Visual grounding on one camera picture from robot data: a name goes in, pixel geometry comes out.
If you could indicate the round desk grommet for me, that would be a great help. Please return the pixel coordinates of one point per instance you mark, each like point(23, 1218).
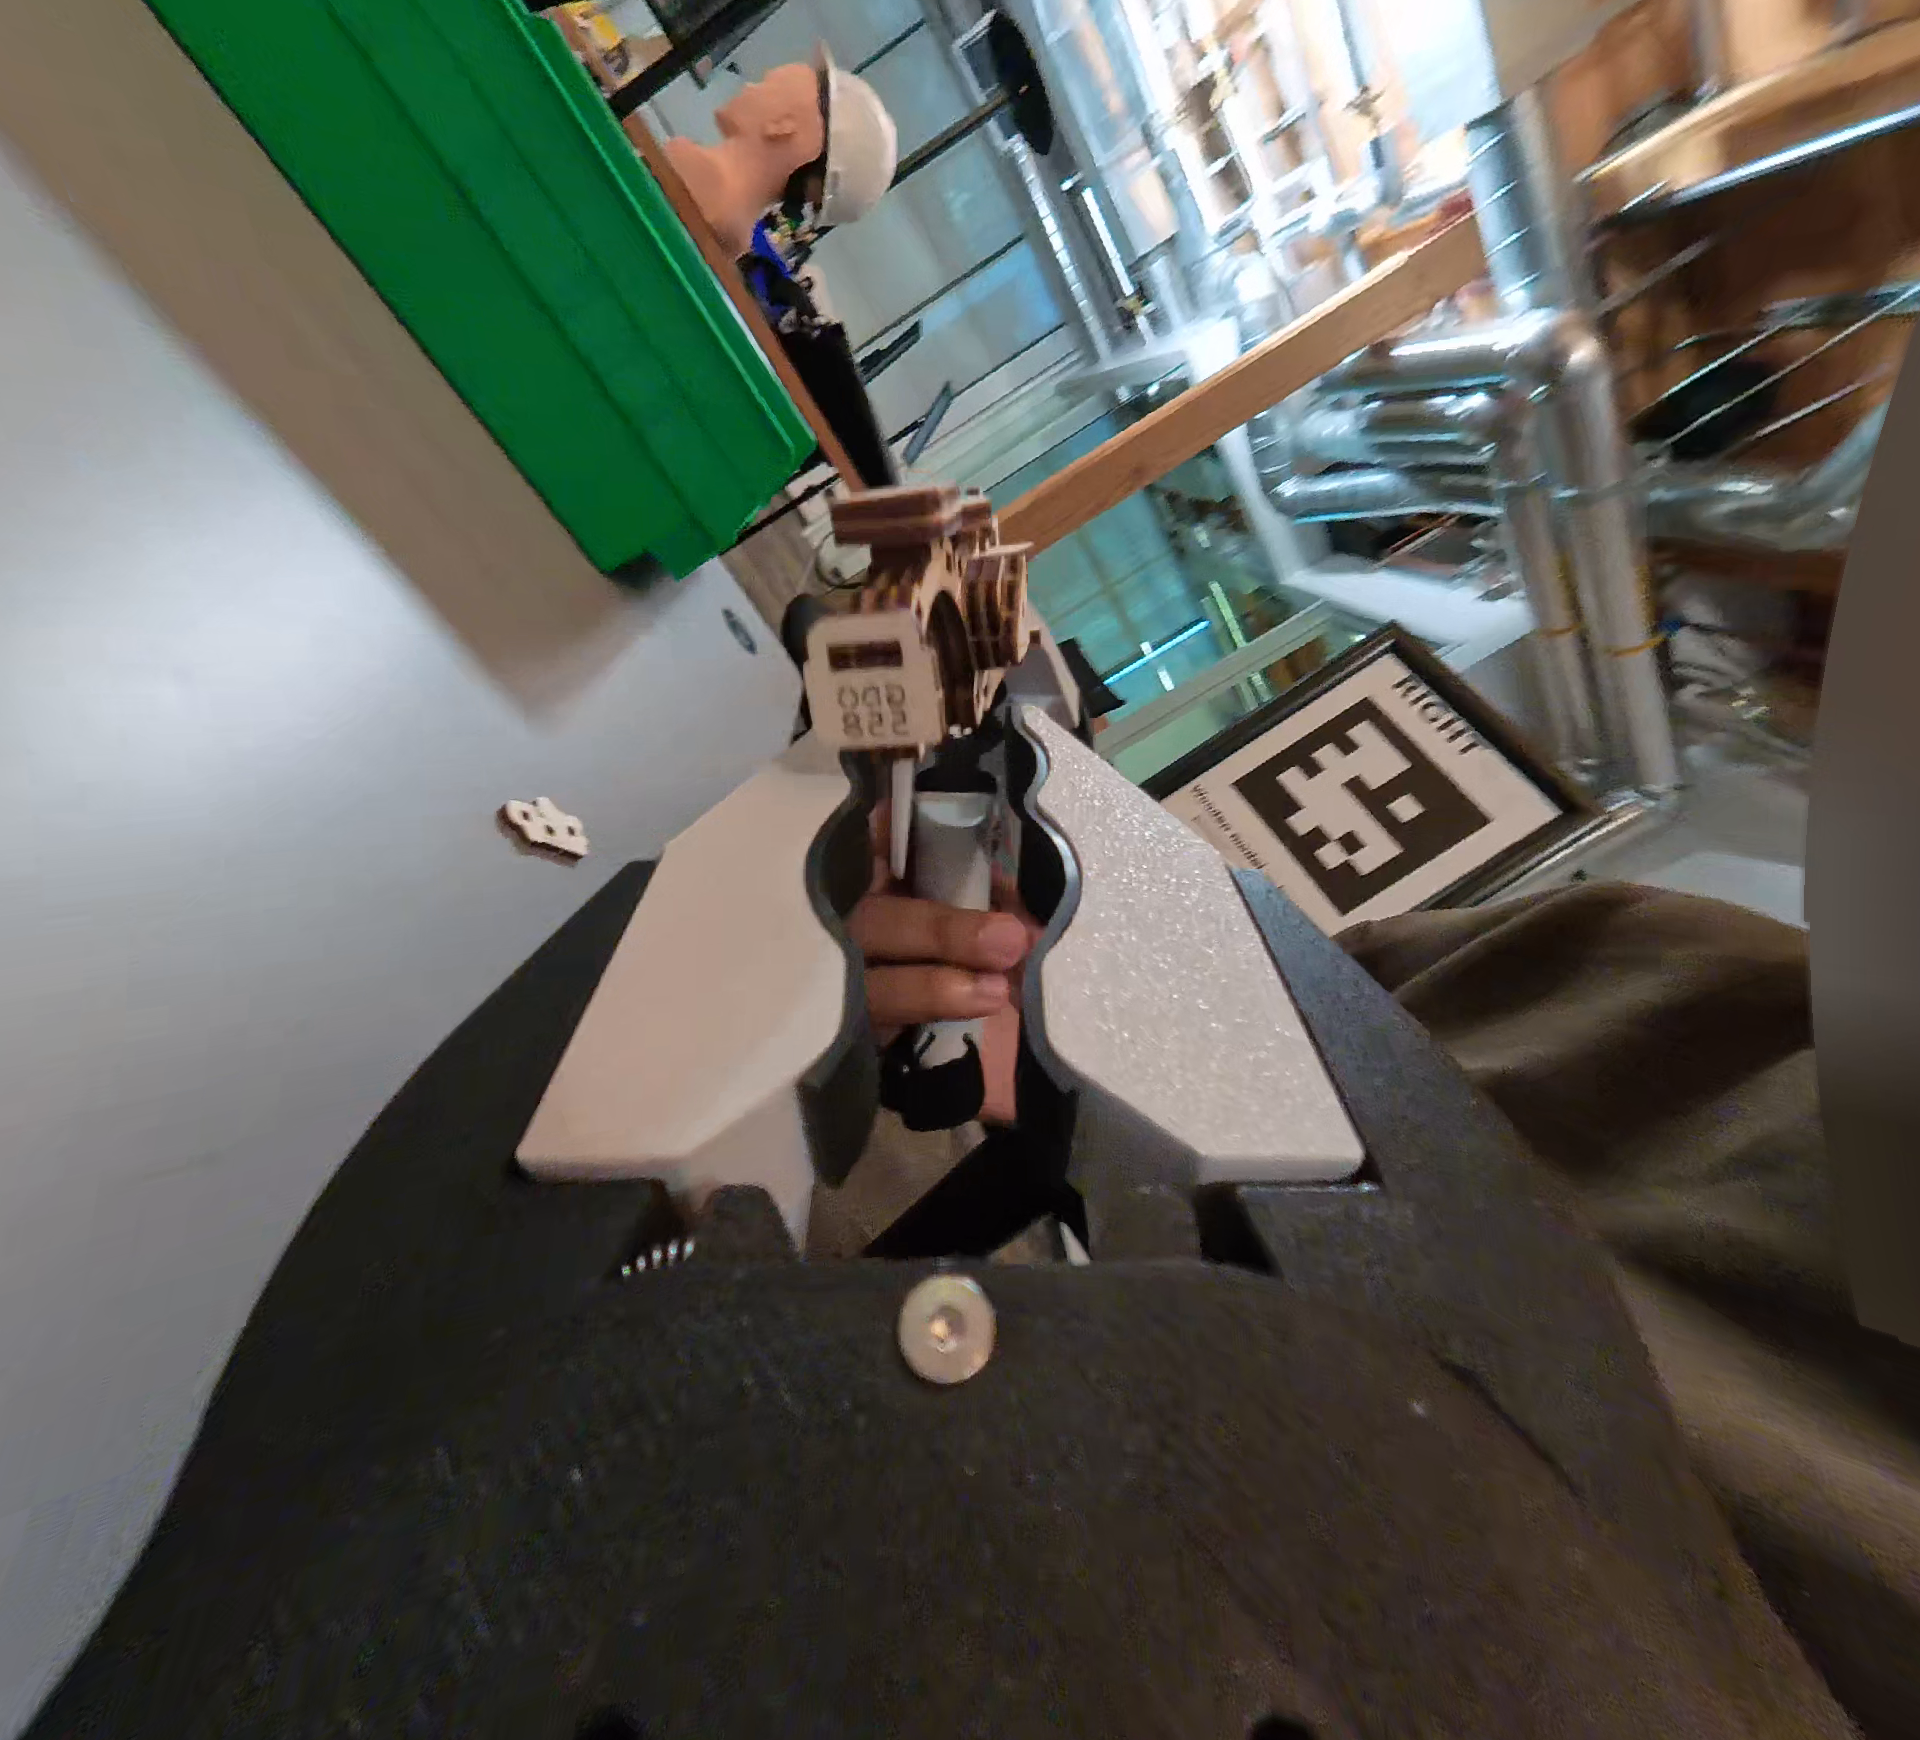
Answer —
point(741, 631)

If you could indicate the wooden beam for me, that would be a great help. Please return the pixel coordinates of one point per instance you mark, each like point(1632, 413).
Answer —
point(1274, 347)

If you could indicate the silver ventilation ducts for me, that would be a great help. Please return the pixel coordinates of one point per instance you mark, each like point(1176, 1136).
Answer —
point(1560, 497)

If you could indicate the small wooden puzzle piece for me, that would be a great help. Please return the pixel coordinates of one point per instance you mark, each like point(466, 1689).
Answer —
point(544, 830)

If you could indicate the person's right hand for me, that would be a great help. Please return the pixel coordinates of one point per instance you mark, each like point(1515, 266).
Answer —
point(939, 954)

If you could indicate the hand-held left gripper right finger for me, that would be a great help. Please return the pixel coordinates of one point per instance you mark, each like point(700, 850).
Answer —
point(1202, 1008)

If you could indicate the framed black-white marker board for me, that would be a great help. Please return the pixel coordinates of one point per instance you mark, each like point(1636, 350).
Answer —
point(1378, 796)

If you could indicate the green storage bin stack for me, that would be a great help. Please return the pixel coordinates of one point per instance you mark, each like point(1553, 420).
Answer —
point(418, 151)

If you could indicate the mannequin head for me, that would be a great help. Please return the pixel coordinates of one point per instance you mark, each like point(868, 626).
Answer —
point(750, 160)

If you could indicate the wooden puzzle model assembly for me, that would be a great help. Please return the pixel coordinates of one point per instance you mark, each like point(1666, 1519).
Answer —
point(884, 677)

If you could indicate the white hard hat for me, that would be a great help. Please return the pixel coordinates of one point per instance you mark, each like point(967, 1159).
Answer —
point(858, 129)

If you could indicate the person's brown shirt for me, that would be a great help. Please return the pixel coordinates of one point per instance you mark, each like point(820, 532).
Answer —
point(1618, 1095)

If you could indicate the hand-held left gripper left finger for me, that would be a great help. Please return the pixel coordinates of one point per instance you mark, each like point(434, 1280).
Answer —
point(690, 1008)

